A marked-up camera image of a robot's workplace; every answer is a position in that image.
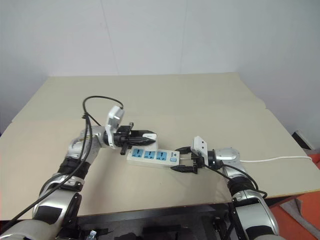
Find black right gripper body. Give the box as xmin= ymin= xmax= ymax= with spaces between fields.
xmin=190 ymin=152 xmax=205 ymax=176

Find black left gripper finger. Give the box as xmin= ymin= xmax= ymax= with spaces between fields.
xmin=129 ymin=137 xmax=153 ymax=147
xmin=130 ymin=129 xmax=154 ymax=138

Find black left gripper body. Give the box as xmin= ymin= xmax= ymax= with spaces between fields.
xmin=114 ymin=121 xmax=135 ymax=156

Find white charger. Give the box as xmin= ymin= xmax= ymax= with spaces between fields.
xmin=142 ymin=133 xmax=160 ymax=150

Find white power strip blue sockets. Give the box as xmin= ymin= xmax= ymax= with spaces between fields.
xmin=125 ymin=146 xmax=182 ymax=169

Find black and white box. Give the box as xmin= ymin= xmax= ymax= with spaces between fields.
xmin=291 ymin=129 xmax=314 ymax=151

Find grey cloth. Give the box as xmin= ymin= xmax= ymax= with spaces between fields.
xmin=279 ymin=196 xmax=320 ymax=219

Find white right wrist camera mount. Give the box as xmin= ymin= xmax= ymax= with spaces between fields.
xmin=190 ymin=135 xmax=209 ymax=166

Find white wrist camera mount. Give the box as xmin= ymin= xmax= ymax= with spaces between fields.
xmin=190 ymin=135 xmax=209 ymax=166
xmin=104 ymin=105 xmax=126 ymax=151

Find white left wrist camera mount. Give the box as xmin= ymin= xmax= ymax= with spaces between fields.
xmin=104 ymin=105 xmax=126 ymax=151

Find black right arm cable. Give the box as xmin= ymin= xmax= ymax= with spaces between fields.
xmin=202 ymin=163 xmax=268 ymax=200

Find black table frame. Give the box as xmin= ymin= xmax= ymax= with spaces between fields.
xmin=74 ymin=202 xmax=232 ymax=240

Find white power strip cord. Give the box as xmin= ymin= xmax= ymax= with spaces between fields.
xmin=179 ymin=155 xmax=313 ymax=164

